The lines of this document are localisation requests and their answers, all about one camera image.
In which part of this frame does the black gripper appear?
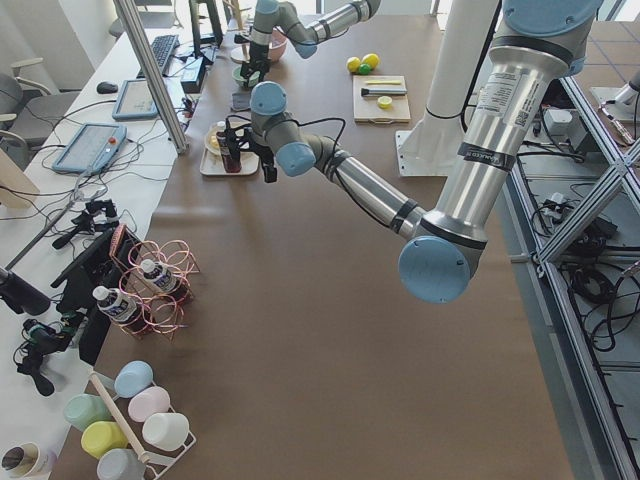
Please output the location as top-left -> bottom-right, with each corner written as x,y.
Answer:
224,119 -> 268,161
240,43 -> 270,88

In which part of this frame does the white plate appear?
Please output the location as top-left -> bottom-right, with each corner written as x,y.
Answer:
204,121 -> 225,155

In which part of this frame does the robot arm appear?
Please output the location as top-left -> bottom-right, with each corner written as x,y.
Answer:
219,1 -> 599,303
240,0 -> 381,86

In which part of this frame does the cream rabbit tray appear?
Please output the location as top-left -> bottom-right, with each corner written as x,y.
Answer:
200,146 -> 259,176

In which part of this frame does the green bowl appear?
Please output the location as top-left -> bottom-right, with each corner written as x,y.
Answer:
232,66 -> 260,89

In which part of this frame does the dark drink bottle white cap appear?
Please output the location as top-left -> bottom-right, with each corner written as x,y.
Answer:
217,131 -> 242,173

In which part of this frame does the grey folded cloth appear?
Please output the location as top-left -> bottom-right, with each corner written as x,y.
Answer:
230,92 -> 251,111

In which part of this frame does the pink bowl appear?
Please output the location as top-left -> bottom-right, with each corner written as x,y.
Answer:
268,29 -> 288,62

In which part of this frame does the black monitor stand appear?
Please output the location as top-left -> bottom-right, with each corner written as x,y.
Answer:
187,0 -> 225,64

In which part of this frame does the black keyboard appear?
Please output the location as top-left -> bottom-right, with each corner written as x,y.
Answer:
151,34 -> 180,76

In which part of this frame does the lower yellow lemon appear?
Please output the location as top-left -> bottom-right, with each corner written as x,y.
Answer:
346,56 -> 361,73

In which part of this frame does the yellow lemon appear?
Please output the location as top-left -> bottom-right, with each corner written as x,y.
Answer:
361,53 -> 380,70
346,56 -> 361,73

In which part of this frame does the far teach pendant tablet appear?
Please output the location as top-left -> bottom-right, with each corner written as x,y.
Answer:
112,79 -> 158,121

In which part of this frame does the teach pendant tablet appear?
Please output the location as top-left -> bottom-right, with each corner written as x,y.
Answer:
112,79 -> 158,121
51,123 -> 127,175

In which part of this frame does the steel cylinder muddler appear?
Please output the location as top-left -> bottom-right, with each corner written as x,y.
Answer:
359,85 -> 407,98

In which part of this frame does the upper yellow lemon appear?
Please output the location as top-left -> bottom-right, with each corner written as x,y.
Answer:
361,53 -> 380,70

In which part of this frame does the yellow plastic knife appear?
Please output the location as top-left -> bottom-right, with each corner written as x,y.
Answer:
365,78 -> 402,85

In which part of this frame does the wooden cutting board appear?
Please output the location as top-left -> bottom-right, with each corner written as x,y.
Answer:
352,75 -> 411,123

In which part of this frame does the half lemon slice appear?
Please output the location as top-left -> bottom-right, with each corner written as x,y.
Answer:
377,96 -> 393,110

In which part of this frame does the near teach pendant tablet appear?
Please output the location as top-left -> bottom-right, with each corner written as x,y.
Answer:
51,123 -> 127,175

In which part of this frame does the black computer mouse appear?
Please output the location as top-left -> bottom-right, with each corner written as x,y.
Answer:
96,81 -> 119,95

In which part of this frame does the dark bottle in rack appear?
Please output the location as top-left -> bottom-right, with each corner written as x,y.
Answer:
140,258 -> 190,302

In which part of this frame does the blue cup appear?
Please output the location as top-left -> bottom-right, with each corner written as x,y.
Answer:
114,360 -> 153,398

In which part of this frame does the pink cup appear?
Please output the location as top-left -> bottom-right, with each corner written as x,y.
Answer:
128,386 -> 171,423

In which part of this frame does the white cup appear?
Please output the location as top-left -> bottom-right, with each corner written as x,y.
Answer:
142,412 -> 190,451

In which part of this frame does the mint green cup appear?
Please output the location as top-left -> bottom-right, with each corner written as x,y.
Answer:
63,393 -> 112,432

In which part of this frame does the yellow cup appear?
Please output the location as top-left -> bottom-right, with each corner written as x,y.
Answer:
81,421 -> 129,459

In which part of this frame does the grey cup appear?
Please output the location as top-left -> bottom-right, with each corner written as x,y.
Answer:
97,449 -> 146,480

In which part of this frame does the aluminium frame post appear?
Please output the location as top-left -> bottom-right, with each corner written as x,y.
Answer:
114,0 -> 189,154

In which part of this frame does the copper wire bottle rack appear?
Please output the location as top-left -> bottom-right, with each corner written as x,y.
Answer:
109,225 -> 200,339

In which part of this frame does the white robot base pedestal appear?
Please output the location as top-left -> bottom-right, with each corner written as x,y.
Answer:
396,0 -> 501,177

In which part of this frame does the wooden rack handle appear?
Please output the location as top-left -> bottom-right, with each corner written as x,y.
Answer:
88,370 -> 150,464

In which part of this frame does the white wire cup rack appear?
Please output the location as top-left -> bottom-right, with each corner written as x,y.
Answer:
95,371 -> 197,479

